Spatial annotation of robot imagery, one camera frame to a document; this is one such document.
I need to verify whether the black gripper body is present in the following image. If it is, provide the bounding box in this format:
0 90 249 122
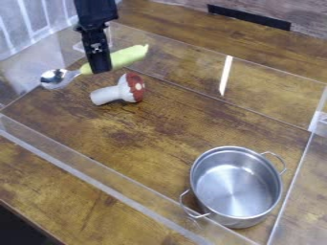
75 0 119 31

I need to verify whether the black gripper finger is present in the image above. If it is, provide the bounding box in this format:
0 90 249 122
82 29 113 74

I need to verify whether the green handled metal spoon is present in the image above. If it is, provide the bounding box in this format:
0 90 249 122
40 44 150 90

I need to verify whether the toy mushroom red cap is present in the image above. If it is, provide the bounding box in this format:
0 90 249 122
90 73 146 105

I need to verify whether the black bar on table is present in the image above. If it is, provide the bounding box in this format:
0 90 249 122
207 4 291 31

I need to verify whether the stainless steel pot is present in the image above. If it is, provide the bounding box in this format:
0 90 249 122
179 145 287 229

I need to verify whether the clear acrylic enclosure wall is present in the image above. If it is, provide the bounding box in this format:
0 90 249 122
0 0 327 245

